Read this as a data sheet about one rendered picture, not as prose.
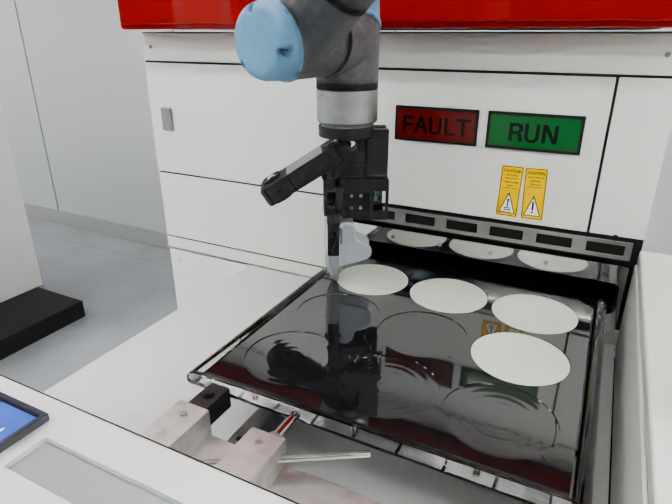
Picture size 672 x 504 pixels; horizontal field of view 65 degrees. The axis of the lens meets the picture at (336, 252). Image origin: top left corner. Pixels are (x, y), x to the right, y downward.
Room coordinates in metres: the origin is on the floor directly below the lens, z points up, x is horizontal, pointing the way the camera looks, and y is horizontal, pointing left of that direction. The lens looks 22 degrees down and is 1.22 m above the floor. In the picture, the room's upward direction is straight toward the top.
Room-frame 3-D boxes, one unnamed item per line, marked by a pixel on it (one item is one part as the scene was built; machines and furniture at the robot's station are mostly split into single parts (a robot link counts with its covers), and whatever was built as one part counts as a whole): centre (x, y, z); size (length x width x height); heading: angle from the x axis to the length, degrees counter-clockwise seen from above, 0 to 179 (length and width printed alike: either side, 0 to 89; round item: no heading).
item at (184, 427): (0.35, 0.15, 0.89); 0.08 x 0.03 x 0.03; 153
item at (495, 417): (0.53, -0.10, 0.90); 0.34 x 0.34 x 0.01; 63
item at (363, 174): (0.67, -0.02, 1.05); 0.09 x 0.08 x 0.12; 92
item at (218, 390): (0.41, 0.12, 0.90); 0.04 x 0.02 x 0.03; 153
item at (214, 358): (0.61, 0.06, 0.90); 0.37 x 0.01 x 0.01; 153
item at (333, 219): (0.65, 0.00, 0.99); 0.05 x 0.02 x 0.09; 2
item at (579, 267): (0.72, -0.18, 0.89); 0.44 x 0.02 x 0.10; 63
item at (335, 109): (0.67, -0.01, 1.13); 0.08 x 0.08 x 0.05
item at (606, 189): (0.81, -0.03, 1.02); 0.82 x 0.03 x 0.40; 63
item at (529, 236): (0.73, -0.18, 0.96); 0.44 x 0.01 x 0.02; 63
